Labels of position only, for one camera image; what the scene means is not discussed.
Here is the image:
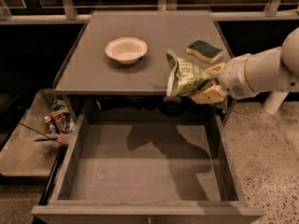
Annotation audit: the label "metal window railing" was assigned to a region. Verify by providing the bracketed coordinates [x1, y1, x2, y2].
[0, 0, 299, 24]

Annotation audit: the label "soda can in bin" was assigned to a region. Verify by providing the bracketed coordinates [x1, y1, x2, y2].
[44, 116, 57, 133]

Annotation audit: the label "grey cabinet counter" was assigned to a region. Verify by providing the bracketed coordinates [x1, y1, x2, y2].
[53, 10, 231, 98]

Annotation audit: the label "black stick on bin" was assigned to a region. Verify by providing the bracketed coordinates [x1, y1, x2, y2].
[18, 122, 68, 147]

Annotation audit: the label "green and yellow sponge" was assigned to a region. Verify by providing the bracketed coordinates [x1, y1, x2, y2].
[186, 40, 223, 64]

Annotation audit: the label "snack packages in bin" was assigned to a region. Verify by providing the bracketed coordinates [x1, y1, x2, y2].
[50, 99, 75, 134]

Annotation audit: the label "green jalapeno chip bag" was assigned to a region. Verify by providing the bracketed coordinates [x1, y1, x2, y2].
[166, 49, 228, 113]

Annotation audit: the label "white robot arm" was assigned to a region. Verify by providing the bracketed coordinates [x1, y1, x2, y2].
[191, 28, 299, 114]

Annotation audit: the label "open grey top drawer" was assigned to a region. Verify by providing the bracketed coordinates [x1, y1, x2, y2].
[30, 113, 265, 224]

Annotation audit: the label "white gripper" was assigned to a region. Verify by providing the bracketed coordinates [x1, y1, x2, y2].
[191, 53, 258, 105]

